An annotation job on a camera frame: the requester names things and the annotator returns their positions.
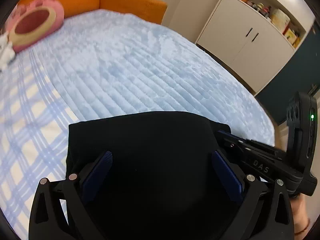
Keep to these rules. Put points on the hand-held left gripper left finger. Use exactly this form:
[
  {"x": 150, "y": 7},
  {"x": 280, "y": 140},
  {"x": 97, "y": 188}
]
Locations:
[{"x": 100, "y": 172}]

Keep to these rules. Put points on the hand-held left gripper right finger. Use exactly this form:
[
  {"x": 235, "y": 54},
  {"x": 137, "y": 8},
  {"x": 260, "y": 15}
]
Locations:
[{"x": 225, "y": 175}]

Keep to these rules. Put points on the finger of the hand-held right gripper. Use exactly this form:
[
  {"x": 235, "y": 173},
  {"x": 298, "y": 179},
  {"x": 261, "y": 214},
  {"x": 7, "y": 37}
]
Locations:
[{"x": 225, "y": 133}]

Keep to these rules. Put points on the black garment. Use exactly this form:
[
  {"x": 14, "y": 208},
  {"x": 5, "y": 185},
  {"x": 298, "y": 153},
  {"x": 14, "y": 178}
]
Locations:
[{"x": 150, "y": 155}]

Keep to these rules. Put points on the person's right forearm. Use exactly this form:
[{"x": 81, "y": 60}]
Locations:
[{"x": 300, "y": 212}]

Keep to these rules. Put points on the white cabinet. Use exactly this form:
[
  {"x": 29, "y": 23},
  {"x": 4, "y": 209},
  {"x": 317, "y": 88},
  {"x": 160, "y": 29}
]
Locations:
[{"x": 237, "y": 35}]

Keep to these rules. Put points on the blue plaid blanket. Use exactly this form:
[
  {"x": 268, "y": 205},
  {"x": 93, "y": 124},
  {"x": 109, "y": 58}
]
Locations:
[{"x": 125, "y": 67}]

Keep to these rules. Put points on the yellow box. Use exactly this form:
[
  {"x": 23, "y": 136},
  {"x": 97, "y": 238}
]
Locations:
[{"x": 291, "y": 36}]

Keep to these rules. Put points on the white plush toy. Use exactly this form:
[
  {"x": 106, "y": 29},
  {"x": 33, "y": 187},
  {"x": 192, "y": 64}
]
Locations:
[{"x": 6, "y": 52}]

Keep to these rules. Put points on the pink plush toy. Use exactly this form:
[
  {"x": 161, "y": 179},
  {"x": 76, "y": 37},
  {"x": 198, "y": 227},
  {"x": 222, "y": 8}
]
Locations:
[{"x": 37, "y": 22}]

